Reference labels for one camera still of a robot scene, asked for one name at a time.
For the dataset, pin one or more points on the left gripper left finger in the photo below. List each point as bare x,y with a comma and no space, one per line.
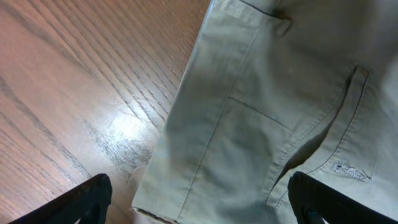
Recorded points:
87,203

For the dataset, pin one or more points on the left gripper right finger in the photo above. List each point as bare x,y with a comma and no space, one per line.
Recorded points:
314,202

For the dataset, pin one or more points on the khaki grey shorts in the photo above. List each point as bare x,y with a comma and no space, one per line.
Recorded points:
273,88

